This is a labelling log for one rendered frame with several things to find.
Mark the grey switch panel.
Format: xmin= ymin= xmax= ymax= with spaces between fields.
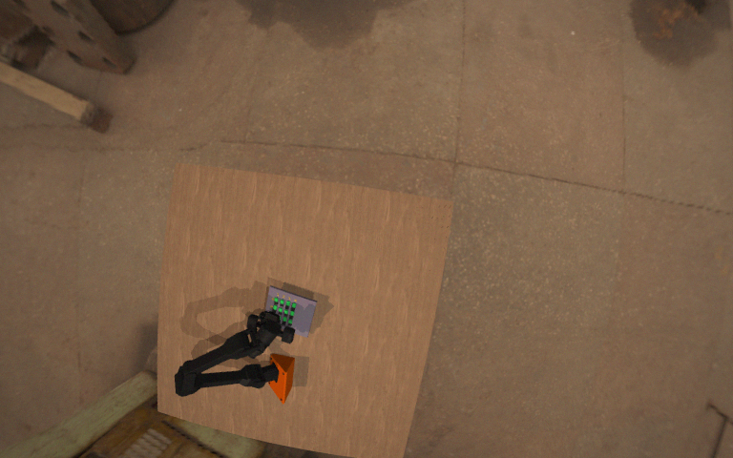
xmin=265 ymin=285 xmax=317 ymax=338

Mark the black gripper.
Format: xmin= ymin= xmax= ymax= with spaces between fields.
xmin=247 ymin=314 xmax=295 ymax=344

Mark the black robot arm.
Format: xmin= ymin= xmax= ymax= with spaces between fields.
xmin=175 ymin=311 xmax=281 ymax=397

